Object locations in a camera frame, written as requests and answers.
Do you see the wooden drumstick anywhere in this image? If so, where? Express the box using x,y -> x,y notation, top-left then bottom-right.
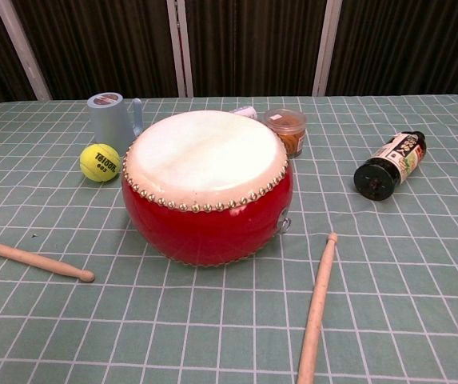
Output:
0,235 -> 96,283
296,232 -> 339,384

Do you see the red drum with white skin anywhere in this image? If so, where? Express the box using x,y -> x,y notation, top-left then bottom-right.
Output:
120,110 -> 294,268

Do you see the white spray bottle blue cap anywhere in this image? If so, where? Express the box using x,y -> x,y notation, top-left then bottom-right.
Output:
228,104 -> 258,120

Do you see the clear plastic jar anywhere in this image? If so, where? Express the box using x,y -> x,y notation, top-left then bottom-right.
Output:
261,107 -> 307,159

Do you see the green checked tablecloth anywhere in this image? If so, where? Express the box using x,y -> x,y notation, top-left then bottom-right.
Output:
0,94 -> 458,384

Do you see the yellow tennis ball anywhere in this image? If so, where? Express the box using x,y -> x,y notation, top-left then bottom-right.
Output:
78,142 -> 121,183

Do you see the light blue plastic cup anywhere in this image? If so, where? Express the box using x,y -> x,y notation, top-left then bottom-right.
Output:
86,92 -> 144,150

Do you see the dark brown labelled bottle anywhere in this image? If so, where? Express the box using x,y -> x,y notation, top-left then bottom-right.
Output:
352,130 -> 429,201

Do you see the white partition frame post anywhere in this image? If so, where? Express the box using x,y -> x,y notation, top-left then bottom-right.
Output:
311,0 -> 344,97
0,0 -> 53,101
165,0 -> 195,98

